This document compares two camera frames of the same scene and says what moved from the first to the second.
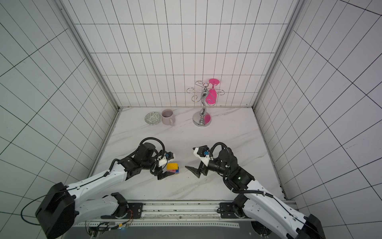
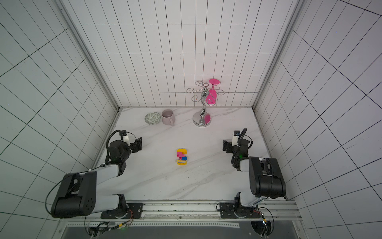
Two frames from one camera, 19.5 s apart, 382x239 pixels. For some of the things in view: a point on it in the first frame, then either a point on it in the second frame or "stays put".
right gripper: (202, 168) → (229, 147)
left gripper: (157, 173) → (139, 144)
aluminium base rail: (174, 214) stays put
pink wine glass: (211, 95) stays put
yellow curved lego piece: (172, 166) → (183, 150)
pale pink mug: (168, 117) stays put
